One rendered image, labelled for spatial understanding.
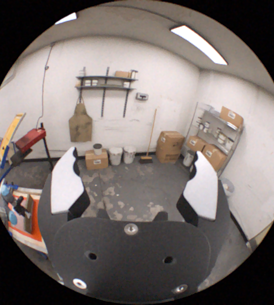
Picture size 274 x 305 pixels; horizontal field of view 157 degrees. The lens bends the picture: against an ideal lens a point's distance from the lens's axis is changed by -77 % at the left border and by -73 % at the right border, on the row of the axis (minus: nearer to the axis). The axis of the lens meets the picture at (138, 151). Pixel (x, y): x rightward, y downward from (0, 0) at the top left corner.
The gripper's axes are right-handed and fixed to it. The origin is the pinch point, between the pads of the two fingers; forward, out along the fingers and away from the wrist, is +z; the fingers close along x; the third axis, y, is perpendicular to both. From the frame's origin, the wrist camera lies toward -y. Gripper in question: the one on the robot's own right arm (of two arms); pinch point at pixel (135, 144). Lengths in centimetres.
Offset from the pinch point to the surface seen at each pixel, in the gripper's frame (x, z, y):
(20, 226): -94, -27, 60
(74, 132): -133, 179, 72
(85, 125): -108, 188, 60
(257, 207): 261, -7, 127
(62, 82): -149, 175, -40
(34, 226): -77, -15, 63
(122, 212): -20, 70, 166
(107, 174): -62, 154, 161
